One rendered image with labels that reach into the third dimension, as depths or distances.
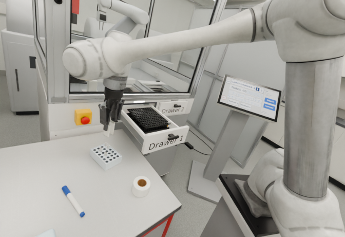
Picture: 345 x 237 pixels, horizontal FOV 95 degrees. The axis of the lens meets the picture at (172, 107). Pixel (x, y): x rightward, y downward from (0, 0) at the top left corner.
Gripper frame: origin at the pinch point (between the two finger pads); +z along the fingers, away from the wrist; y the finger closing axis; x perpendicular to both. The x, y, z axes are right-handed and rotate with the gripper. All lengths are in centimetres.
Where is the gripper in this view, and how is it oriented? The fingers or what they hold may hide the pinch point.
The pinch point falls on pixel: (109, 128)
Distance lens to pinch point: 79.1
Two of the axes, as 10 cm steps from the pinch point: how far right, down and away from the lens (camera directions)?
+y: 4.1, -2.4, 8.8
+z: -2.6, 8.9, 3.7
